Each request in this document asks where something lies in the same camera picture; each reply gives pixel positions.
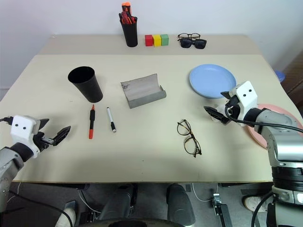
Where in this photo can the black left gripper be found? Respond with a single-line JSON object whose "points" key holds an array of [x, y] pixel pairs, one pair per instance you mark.
{"points": [[42, 140]]}

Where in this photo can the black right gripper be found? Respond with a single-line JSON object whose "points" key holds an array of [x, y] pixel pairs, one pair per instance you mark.
{"points": [[234, 106]]}

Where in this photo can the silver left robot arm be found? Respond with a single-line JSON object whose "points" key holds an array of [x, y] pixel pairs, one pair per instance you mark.
{"points": [[7, 160]]}

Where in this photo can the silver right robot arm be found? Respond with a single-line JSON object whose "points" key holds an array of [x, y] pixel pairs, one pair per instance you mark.
{"points": [[281, 139]]}

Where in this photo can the blue plate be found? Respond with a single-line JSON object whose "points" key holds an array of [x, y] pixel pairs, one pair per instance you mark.
{"points": [[210, 80]]}

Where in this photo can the orange black marker pen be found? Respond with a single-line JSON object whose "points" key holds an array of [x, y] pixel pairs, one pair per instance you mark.
{"points": [[92, 120]]}

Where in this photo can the open tortoiseshell eyeglasses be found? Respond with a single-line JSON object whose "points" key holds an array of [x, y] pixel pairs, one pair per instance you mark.
{"points": [[189, 138]]}

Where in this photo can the empty black cup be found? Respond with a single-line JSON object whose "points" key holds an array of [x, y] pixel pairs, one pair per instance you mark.
{"points": [[87, 85]]}

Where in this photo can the white black marker pen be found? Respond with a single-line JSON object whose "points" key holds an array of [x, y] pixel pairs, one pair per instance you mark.
{"points": [[111, 119]]}

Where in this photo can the blue round container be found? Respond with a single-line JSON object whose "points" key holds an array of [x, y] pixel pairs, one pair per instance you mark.
{"points": [[281, 76]]}

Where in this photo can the black sunglasses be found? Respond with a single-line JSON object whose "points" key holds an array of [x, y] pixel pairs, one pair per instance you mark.
{"points": [[193, 44]]}

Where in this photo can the pink plate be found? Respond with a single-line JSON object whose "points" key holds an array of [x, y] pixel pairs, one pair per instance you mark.
{"points": [[287, 116]]}

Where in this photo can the folded tortoiseshell eyeglasses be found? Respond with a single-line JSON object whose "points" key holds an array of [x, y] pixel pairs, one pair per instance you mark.
{"points": [[189, 36]]}

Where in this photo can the brown wooden cabinet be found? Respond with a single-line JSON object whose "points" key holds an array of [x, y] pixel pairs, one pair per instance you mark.
{"points": [[294, 78]]}

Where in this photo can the grey open glasses case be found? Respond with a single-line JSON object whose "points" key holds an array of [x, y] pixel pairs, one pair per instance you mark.
{"points": [[142, 91]]}

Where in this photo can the green wooden block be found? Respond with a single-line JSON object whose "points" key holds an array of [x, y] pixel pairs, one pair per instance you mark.
{"points": [[164, 39]]}

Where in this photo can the white shoe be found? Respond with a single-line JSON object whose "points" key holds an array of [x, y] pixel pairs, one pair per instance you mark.
{"points": [[67, 217], [253, 203]]}

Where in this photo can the yellow wooden block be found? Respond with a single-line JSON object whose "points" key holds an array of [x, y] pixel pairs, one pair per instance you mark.
{"points": [[157, 40]]}

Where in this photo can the red wooden block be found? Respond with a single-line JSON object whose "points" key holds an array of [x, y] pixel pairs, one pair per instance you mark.
{"points": [[148, 40]]}

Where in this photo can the dark rounded robot leg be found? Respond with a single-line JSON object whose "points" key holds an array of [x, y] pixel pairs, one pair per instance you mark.
{"points": [[180, 203], [118, 201]]}

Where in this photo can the black metal clamp stand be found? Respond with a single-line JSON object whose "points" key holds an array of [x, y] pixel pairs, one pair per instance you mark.
{"points": [[221, 210]]}

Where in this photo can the black tool holder cup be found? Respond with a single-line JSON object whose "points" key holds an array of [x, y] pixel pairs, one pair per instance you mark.
{"points": [[130, 34]]}

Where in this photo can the small red black screwdriver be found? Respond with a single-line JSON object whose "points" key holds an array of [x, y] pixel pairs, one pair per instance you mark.
{"points": [[123, 18], [129, 19], [134, 20]]}

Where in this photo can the dark round base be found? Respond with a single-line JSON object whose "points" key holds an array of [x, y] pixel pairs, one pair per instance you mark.
{"points": [[132, 223]]}

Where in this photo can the large orange black screwdriver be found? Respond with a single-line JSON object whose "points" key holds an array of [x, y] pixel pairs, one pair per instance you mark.
{"points": [[126, 7]]}

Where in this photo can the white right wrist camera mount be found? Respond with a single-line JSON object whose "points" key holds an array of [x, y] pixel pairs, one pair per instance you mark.
{"points": [[246, 94]]}

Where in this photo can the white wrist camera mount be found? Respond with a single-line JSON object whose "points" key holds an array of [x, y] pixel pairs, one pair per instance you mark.
{"points": [[22, 132], [246, 94]]}

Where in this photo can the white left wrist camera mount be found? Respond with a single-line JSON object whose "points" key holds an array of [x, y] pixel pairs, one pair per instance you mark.
{"points": [[22, 132]]}

